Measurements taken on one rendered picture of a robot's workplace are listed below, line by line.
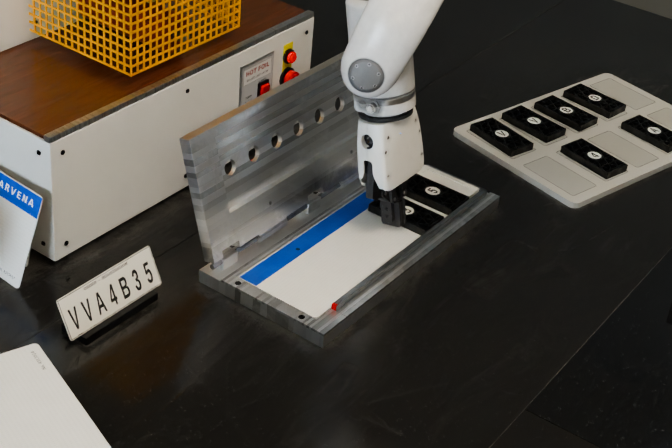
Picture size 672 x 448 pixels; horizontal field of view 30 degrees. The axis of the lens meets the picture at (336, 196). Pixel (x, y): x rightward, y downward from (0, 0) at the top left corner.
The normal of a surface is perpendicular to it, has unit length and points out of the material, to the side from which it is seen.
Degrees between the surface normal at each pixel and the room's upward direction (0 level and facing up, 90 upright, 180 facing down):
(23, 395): 0
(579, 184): 0
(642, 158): 0
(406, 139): 78
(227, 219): 74
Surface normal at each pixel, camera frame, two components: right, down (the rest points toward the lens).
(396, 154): 0.80, 0.19
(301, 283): 0.08, -0.84
